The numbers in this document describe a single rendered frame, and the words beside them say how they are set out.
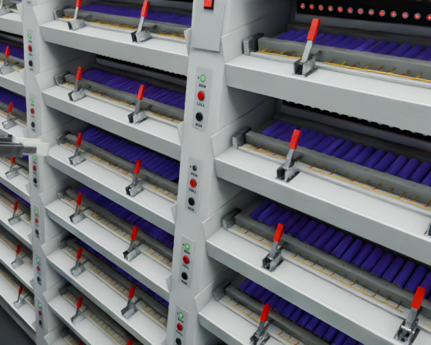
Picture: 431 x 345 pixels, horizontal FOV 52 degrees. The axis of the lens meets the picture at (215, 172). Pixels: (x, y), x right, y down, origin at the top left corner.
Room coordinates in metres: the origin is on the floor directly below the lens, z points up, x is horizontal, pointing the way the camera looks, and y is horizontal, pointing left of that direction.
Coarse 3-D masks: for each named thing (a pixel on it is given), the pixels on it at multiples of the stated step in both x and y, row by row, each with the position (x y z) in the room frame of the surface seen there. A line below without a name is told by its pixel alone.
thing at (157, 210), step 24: (72, 120) 1.38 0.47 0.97; (72, 144) 1.33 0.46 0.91; (72, 168) 1.20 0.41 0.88; (96, 168) 1.18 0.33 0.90; (120, 168) 1.17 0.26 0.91; (120, 192) 1.06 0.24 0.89; (144, 192) 1.05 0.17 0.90; (168, 192) 1.04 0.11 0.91; (144, 216) 1.00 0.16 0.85; (168, 216) 0.94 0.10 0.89
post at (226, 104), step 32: (256, 0) 0.91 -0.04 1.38; (288, 0) 1.00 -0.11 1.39; (192, 32) 0.91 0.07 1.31; (224, 32) 0.86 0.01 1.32; (192, 64) 0.91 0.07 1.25; (192, 96) 0.90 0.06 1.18; (224, 96) 0.87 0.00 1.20; (256, 96) 0.94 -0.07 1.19; (192, 128) 0.90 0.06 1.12; (224, 192) 0.89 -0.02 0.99; (192, 224) 0.88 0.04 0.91; (192, 288) 0.87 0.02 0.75; (192, 320) 0.86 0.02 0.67
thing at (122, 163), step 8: (72, 136) 1.33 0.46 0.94; (88, 144) 1.27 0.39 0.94; (88, 152) 1.27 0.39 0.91; (96, 152) 1.23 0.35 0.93; (104, 152) 1.22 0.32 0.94; (96, 160) 1.21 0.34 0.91; (112, 160) 1.18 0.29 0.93; (120, 160) 1.16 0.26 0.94; (128, 168) 1.14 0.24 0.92; (144, 168) 1.11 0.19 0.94; (144, 176) 1.09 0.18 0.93; (152, 176) 1.07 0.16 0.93; (160, 176) 1.07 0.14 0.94; (160, 184) 1.05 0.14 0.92; (168, 184) 1.03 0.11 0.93; (176, 184) 1.03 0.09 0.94; (176, 192) 1.02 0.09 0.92
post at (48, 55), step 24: (24, 0) 1.36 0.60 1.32; (48, 0) 1.33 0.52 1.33; (24, 24) 1.36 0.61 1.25; (24, 48) 1.37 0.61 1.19; (48, 48) 1.33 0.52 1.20; (72, 48) 1.39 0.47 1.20; (48, 120) 1.32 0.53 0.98; (48, 168) 1.32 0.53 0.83; (48, 216) 1.32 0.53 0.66; (48, 240) 1.32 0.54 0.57; (48, 264) 1.31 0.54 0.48; (48, 288) 1.31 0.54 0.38; (48, 312) 1.31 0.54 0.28
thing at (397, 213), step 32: (224, 128) 0.87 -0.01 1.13; (256, 128) 0.95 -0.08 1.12; (288, 128) 0.91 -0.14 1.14; (320, 128) 0.88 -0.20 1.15; (352, 128) 0.86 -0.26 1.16; (384, 128) 0.82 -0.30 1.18; (224, 160) 0.84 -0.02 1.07; (256, 160) 0.83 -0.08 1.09; (288, 160) 0.77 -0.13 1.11; (320, 160) 0.78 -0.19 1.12; (352, 160) 0.77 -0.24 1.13; (384, 160) 0.76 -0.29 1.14; (416, 160) 0.75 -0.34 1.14; (256, 192) 0.80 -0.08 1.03; (288, 192) 0.74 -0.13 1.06; (320, 192) 0.72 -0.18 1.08; (352, 192) 0.71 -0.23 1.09; (384, 192) 0.70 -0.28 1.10; (416, 192) 0.67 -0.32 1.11; (352, 224) 0.67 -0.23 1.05; (384, 224) 0.63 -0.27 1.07; (416, 224) 0.62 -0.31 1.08; (416, 256) 0.60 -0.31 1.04
